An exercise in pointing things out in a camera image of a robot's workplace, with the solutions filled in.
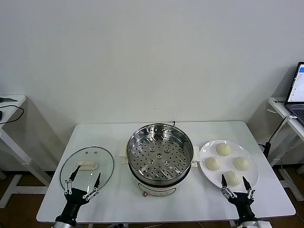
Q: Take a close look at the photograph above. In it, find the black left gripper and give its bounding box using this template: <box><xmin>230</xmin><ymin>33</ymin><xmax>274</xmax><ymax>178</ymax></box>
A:
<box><xmin>56</xmin><ymin>165</ymin><xmax>102</xmax><ymax>226</ymax></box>

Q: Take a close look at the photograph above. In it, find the white steamed baozi bun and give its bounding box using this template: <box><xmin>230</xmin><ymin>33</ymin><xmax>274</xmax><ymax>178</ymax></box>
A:
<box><xmin>215</xmin><ymin>143</ymin><xmax>231</xmax><ymax>157</ymax></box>
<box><xmin>205</xmin><ymin>156</ymin><xmax>221</xmax><ymax>171</ymax></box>
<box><xmin>224</xmin><ymin>171</ymin><xmax>242</xmax><ymax>188</ymax></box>
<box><xmin>234</xmin><ymin>156</ymin><xmax>250</xmax><ymax>171</ymax></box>

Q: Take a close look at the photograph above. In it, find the open grey laptop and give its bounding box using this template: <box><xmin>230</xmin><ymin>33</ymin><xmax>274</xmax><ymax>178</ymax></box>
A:
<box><xmin>284</xmin><ymin>61</ymin><xmax>304</xmax><ymax>126</ymax></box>

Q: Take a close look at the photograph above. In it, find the perforated steel steamer basket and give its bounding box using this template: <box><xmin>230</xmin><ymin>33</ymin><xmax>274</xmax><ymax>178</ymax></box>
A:
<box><xmin>126</xmin><ymin>123</ymin><xmax>194</xmax><ymax>187</ymax></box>

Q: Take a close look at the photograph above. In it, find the white laptop cable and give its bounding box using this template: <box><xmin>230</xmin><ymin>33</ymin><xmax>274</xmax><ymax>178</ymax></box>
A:
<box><xmin>268</xmin><ymin>114</ymin><xmax>297</xmax><ymax>144</ymax></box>

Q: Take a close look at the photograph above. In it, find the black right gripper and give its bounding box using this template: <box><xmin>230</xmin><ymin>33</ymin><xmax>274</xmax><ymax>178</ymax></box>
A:
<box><xmin>221</xmin><ymin>174</ymin><xmax>257</xmax><ymax>222</ymax></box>

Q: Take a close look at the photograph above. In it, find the glass lid with white handle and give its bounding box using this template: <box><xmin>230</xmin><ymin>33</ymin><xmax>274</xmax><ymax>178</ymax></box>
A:
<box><xmin>59</xmin><ymin>146</ymin><xmax>115</xmax><ymax>191</ymax></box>

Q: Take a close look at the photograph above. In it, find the white side table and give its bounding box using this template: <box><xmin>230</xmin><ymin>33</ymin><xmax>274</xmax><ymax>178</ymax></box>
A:
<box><xmin>267</xmin><ymin>96</ymin><xmax>304</xmax><ymax>201</ymax></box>
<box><xmin>0</xmin><ymin>95</ymin><xmax>52</xmax><ymax>209</ymax></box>

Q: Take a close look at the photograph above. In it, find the white round plate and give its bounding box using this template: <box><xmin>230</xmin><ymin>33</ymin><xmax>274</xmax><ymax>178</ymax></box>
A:
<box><xmin>199</xmin><ymin>140</ymin><xmax>259</xmax><ymax>193</ymax></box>

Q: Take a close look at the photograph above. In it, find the white electric cooker base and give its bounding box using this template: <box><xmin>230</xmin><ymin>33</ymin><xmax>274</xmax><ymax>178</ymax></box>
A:
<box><xmin>118</xmin><ymin>142</ymin><xmax>200</xmax><ymax>198</ymax></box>

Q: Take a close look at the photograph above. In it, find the thin black looped cable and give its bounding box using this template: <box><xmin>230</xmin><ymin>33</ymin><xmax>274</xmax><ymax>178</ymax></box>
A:
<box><xmin>0</xmin><ymin>104</ymin><xmax>25</xmax><ymax>124</ymax></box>

